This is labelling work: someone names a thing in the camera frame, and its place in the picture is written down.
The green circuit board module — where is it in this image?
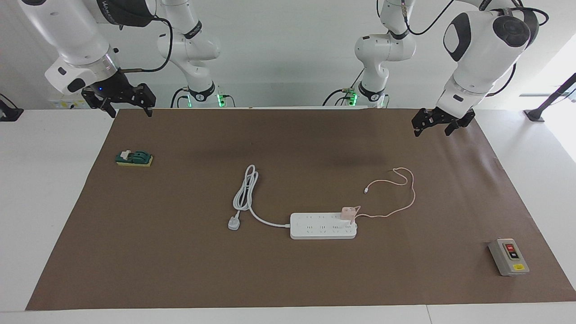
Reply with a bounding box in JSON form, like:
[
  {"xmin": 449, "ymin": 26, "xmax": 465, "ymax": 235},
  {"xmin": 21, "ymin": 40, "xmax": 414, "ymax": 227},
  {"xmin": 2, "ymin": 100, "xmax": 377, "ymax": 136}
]
[{"xmin": 115, "ymin": 150, "xmax": 154, "ymax": 167}]

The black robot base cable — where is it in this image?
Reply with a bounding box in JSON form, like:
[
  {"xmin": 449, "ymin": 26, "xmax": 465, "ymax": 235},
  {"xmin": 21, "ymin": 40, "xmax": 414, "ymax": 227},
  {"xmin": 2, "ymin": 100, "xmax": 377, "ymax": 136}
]
[
  {"xmin": 322, "ymin": 67, "xmax": 366, "ymax": 107},
  {"xmin": 170, "ymin": 86, "xmax": 192, "ymax": 108}
]

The black clamp mount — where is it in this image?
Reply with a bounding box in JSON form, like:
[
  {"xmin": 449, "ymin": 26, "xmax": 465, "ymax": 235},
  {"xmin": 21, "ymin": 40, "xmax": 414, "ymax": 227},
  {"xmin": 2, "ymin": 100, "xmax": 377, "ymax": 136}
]
[{"xmin": 0, "ymin": 94, "xmax": 24, "ymax": 122}]

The white power strip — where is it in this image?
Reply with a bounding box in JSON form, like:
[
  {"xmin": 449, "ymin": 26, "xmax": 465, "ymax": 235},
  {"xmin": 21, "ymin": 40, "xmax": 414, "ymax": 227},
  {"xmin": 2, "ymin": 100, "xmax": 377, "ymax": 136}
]
[{"xmin": 289, "ymin": 212, "xmax": 358, "ymax": 240}]

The black angled stand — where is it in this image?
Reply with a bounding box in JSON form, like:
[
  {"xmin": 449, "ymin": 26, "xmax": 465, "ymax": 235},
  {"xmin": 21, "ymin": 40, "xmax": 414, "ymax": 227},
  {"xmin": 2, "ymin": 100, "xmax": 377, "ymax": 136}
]
[{"xmin": 524, "ymin": 72, "xmax": 576, "ymax": 122}]

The brown table mat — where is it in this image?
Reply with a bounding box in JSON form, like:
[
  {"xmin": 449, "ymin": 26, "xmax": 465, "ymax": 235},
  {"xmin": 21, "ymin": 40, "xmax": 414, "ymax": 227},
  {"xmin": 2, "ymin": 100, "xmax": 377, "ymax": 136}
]
[{"xmin": 26, "ymin": 108, "xmax": 576, "ymax": 311}]

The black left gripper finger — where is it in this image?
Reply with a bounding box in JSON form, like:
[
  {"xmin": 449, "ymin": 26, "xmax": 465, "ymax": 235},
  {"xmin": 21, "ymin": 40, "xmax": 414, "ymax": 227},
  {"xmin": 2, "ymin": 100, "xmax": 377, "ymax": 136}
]
[
  {"xmin": 445, "ymin": 112, "xmax": 476, "ymax": 136},
  {"xmin": 412, "ymin": 108, "xmax": 439, "ymax": 137}
]

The pink charging cable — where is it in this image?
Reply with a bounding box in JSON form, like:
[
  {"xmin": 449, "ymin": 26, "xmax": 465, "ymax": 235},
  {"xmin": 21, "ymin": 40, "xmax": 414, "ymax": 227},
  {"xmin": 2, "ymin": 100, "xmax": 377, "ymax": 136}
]
[{"xmin": 353, "ymin": 167, "xmax": 416, "ymax": 221}]

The white power strip cord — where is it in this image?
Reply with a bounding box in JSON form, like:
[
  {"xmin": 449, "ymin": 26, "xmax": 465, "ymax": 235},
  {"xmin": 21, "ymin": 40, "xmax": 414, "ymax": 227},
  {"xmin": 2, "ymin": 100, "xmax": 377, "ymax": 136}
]
[{"xmin": 233, "ymin": 165, "xmax": 292, "ymax": 228}]

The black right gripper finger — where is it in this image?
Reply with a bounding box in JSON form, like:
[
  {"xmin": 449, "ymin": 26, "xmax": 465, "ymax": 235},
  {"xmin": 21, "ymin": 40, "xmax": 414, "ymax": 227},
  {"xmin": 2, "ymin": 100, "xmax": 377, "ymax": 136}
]
[
  {"xmin": 133, "ymin": 83, "xmax": 157, "ymax": 117},
  {"xmin": 82, "ymin": 89, "xmax": 117, "ymax": 118}
]

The grey on-off switch box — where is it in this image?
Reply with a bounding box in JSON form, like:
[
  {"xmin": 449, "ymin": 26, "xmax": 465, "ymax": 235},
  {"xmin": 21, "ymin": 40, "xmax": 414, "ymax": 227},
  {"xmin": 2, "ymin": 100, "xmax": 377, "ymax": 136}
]
[{"xmin": 488, "ymin": 238, "xmax": 530, "ymax": 276}]

